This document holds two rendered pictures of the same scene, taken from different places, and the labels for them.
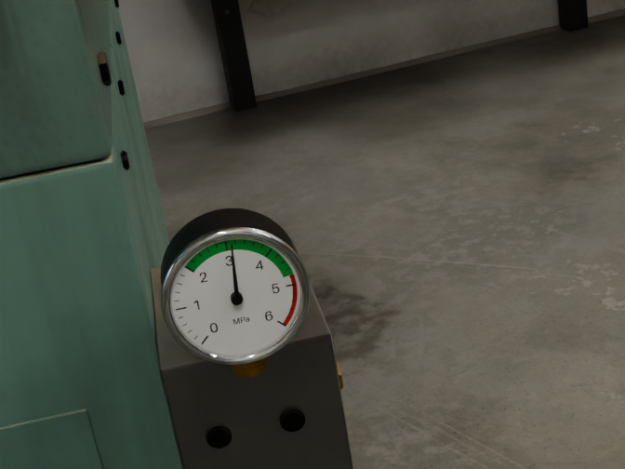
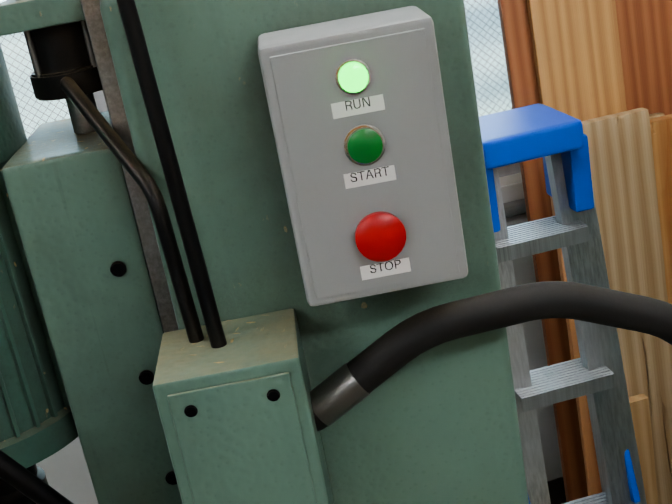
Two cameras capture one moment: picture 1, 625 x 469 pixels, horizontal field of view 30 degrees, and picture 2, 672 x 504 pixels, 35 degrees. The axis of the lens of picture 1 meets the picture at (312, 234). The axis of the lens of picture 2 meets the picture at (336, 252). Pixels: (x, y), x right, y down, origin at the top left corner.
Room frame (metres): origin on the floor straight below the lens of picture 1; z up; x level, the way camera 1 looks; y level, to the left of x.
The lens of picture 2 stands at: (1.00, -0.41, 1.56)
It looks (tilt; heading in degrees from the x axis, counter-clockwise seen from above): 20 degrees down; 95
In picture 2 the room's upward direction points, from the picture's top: 10 degrees counter-clockwise
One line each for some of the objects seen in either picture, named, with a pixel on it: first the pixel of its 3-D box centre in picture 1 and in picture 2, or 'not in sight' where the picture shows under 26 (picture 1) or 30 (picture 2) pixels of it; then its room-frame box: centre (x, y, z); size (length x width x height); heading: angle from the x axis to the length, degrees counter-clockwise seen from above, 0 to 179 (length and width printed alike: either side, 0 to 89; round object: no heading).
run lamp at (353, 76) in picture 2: not in sight; (353, 77); (0.98, 0.18, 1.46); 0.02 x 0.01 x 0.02; 6
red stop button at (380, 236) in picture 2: not in sight; (380, 236); (0.98, 0.17, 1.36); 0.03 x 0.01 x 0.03; 6
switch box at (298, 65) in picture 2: not in sight; (363, 156); (0.98, 0.21, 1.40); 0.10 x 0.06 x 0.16; 6
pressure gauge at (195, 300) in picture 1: (236, 301); not in sight; (0.46, 0.04, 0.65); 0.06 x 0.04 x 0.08; 96
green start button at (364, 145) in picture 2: not in sight; (365, 146); (0.98, 0.18, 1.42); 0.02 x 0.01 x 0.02; 6
